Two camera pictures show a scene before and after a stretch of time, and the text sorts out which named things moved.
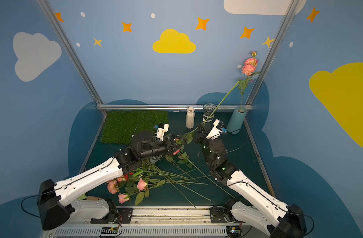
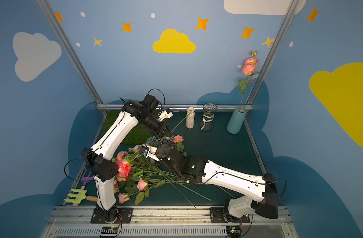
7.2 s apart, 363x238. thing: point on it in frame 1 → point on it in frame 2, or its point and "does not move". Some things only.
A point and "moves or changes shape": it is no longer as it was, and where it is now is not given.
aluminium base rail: x=167 y=222 does not move
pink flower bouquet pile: x=175 y=169 does not move
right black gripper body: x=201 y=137 → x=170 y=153
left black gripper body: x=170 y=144 → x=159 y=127
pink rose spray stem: x=249 y=69 does not move
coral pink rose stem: x=189 y=137 moves or changes shape
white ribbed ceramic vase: x=190 y=117 does not move
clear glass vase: x=208 y=108 does not move
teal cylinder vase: x=236 y=119 does not move
